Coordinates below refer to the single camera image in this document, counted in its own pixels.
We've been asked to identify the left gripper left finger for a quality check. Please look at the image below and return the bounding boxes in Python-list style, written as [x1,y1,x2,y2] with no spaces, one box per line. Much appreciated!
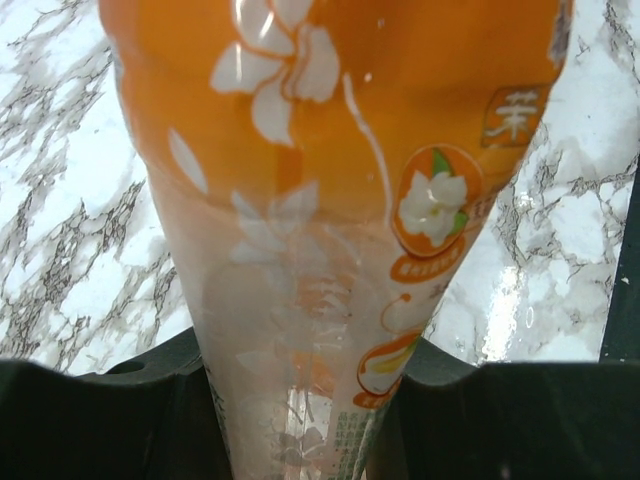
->
[1,330,231,479]

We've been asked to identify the orange juice bottle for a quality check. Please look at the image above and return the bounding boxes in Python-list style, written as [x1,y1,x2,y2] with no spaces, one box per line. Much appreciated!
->
[99,1,574,479]

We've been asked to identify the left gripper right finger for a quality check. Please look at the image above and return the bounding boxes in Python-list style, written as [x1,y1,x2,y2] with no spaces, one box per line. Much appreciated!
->
[367,340,639,480]

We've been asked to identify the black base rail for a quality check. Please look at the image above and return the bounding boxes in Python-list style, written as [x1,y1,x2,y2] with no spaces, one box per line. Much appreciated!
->
[597,155,639,364]

